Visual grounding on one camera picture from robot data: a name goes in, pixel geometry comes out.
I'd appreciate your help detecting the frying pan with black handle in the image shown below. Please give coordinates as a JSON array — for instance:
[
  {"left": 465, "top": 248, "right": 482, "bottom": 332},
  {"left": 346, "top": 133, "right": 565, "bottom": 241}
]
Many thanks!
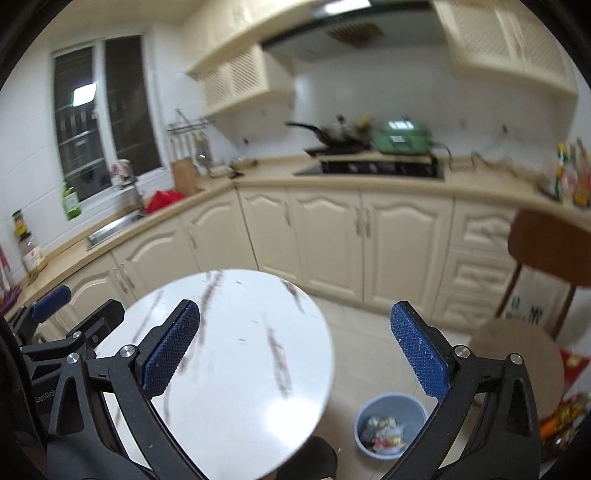
[{"left": 285, "top": 115, "right": 370, "bottom": 144}]

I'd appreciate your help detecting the steel kitchen sink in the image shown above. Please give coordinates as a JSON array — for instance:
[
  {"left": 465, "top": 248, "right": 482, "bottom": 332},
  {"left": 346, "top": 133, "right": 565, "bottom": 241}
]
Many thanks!
[{"left": 87, "top": 210, "right": 148, "bottom": 250}]

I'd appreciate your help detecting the red cloth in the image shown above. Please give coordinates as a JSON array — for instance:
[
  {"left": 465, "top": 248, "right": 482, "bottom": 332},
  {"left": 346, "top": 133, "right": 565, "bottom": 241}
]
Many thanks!
[{"left": 145, "top": 190, "right": 185, "bottom": 214}]

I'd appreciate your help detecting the hanging utensil rail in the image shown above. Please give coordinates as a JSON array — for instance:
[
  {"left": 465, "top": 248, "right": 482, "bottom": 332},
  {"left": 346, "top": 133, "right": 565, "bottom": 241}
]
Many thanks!
[{"left": 166, "top": 108, "right": 215, "bottom": 167}]

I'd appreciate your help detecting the kitchen range hood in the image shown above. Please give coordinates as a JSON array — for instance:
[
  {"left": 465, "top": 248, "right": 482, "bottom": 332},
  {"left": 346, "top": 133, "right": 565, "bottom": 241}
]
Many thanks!
[{"left": 261, "top": 0, "right": 444, "bottom": 63}]

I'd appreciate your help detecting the wooden chair with beige seat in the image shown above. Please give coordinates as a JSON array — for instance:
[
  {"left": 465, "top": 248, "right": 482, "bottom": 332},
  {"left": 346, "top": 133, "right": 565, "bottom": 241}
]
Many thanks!
[{"left": 468, "top": 208, "right": 591, "bottom": 416}]

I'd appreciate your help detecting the cream wall cabinet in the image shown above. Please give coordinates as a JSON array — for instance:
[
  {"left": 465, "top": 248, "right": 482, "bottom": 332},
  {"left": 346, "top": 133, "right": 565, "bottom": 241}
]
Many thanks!
[
  {"left": 185, "top": 44, "right": 296, "bottom": 118},
  {"left": 431, "top": 0, "right": 580, "bottom": 95}
]

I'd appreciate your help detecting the metal kitchen faucet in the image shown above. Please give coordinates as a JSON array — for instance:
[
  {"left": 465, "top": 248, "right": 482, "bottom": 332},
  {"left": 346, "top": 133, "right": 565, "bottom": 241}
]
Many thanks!
[{"left": 111, "top": 159, "right": 144, "bottom": 210}]

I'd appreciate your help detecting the beige kitchen countertop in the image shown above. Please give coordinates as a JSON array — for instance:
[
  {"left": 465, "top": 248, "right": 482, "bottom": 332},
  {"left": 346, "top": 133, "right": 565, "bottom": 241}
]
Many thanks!
[{"left": 0, "top": 154, "right": 591, "bottom": 319}]

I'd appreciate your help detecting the kitchen window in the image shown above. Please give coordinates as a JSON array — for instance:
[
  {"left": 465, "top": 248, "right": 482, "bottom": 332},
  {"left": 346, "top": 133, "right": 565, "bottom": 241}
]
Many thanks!
[{"left": 51, "top": 34, "right": 164, "bottom": 204}]

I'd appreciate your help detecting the glass jar with red label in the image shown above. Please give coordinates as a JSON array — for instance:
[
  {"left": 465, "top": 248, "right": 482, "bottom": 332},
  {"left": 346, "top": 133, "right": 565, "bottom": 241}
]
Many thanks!
[{"left": 21, "top": 233, "right": 44, "bottom": 273}]

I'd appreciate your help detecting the colourful snack bag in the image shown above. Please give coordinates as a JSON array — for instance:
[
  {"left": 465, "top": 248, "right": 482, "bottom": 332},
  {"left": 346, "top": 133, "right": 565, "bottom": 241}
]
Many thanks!
[{"left": 570, "top": 138, "right": 591, "bottom": 208}]

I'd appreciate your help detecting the orange plastic bag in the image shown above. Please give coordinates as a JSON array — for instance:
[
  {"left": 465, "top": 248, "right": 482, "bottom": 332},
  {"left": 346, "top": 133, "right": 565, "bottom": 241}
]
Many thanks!
[{"left": 539, "top": 415, "right": 564, "bottom": 439}]

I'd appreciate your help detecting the cream cabinet drawer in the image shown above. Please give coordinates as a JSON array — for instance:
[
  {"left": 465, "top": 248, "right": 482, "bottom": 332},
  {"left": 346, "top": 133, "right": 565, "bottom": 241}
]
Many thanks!
[
  {"left": 450, "top": 251, "right": 515, "bottom": 294},
  {"left": 462, "top": 210, "right": 518, "bottom": 252}
]

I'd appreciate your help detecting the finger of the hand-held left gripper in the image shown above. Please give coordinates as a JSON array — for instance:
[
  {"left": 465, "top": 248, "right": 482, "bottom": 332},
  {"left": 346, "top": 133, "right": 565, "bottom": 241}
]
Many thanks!
[
  {"left": 65, "top": 299, "right": 126, "bottom": 358},
  {"left": 9, "top": 285, "right": 72, "bottom": 344}
]

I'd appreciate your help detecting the light blue trash bin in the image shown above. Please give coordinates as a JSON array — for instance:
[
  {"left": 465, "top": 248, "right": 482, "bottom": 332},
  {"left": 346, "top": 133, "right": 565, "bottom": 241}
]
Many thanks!
[{"left": 353, "top": 392, "right": 428, "bottom": 460}]

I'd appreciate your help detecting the round white marble table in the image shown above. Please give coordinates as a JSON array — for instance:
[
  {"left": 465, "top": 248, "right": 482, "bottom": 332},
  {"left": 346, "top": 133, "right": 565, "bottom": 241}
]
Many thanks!
[{"left": 95, "top": 268, "right": 335, "bottom": 480}]

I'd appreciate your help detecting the green electric cooker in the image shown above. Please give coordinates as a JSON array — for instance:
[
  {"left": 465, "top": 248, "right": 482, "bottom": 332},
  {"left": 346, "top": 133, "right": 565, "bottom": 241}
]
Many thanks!
[{"left": 372, "top": 117, "right": 435, "bottom": 153}]

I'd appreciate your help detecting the pile of crumpled wrappers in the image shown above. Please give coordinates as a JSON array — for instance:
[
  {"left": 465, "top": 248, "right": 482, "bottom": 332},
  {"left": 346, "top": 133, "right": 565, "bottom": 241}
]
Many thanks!
[{"left": 362, "top": 415, "right": 407, "bottom": 450}]

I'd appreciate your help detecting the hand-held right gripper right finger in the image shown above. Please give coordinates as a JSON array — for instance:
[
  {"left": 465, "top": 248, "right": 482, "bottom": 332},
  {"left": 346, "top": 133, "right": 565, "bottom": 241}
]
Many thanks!
[{"left": 388, "top": 301, "right": 543, "bottom": 480}]

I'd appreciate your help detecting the black power cable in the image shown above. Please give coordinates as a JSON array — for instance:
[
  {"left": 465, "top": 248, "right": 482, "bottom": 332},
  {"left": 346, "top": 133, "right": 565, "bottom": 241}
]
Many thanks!
[{"left": 431, "top": 143, "right": 462, "bottom": 168}]

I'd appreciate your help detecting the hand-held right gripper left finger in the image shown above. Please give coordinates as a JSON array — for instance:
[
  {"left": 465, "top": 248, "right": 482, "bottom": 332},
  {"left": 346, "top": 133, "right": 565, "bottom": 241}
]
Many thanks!
[{"left": 44, "top": 299, "right": 204, "bottom": 480}]

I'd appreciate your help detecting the condiment bottle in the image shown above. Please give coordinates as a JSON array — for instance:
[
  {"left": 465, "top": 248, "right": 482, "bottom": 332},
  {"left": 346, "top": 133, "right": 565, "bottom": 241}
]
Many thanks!
[{"left": 554, "top": 142, "right": 571, "bottom": 200}]

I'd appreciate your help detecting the white printed cardboard box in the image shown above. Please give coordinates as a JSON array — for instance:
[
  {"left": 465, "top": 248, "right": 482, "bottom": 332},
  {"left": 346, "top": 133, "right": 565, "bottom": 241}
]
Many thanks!
[{"left": 501, "top": 270, "right": 580, "bottom": 344}]

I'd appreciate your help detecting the black gas stove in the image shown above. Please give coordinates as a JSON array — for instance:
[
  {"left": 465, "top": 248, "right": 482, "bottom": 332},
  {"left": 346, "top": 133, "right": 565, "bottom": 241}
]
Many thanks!
[{"left": 293, "top": 148, "right": 446, "bottom": 181}]

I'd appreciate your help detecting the cream kitchen base cabinet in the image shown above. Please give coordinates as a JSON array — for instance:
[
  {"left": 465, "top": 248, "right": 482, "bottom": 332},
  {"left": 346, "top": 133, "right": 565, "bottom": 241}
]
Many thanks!
[{"left": 28, "top": 182, "right": 522, "bottom": 333}]

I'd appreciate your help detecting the red and yellow packet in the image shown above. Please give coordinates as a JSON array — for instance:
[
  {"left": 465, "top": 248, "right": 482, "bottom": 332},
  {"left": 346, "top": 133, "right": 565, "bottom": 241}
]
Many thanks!
[{"left": 558, "top": 348, "right": 587, "bottom": 388}]

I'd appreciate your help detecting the green dish soap bottle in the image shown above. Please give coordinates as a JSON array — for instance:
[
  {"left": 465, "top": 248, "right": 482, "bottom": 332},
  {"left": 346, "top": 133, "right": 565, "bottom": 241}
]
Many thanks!
[{"left": 62, "top": 181, "right": 83, "bottom": 221}]

